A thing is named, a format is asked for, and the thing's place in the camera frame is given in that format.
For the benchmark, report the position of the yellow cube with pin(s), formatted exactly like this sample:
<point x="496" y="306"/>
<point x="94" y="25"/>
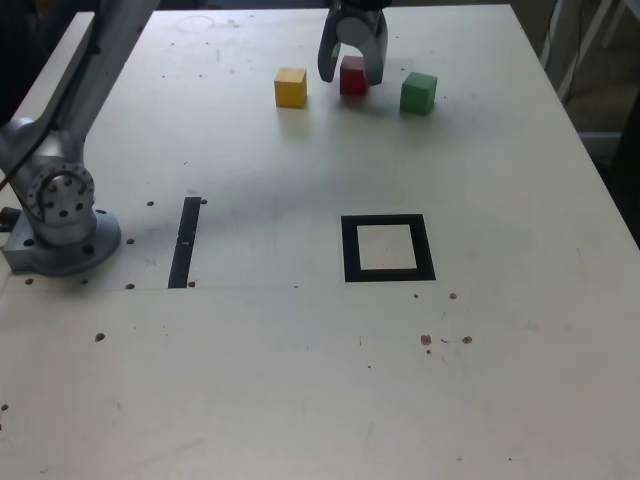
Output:
<point x="290" y="90"/>

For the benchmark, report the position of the green cube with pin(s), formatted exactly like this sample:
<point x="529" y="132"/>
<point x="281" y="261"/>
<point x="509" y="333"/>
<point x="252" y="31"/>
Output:
<point x="417" y="95"/>

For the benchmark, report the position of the red cube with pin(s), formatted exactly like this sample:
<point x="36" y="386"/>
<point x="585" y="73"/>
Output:
<point x="352" y="80"/>

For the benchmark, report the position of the black tape strip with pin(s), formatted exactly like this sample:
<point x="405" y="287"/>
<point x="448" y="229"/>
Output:
<point x="184" y="240"/>

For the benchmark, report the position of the white chair frame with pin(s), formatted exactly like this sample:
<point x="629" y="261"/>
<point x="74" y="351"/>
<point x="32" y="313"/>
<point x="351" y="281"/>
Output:
<point x="577" y="60"/>

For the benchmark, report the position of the black tape square outline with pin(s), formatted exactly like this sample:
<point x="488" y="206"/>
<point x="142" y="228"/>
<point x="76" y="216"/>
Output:
<point x="350" y="250"/>

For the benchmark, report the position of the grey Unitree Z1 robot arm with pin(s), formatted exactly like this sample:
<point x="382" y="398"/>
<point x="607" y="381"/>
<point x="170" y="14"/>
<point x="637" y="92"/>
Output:
<point x="60" y="200"/>

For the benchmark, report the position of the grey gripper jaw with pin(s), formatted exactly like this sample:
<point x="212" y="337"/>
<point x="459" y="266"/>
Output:
<point x="360" y="27"/>
<point x="327" y="50"/>

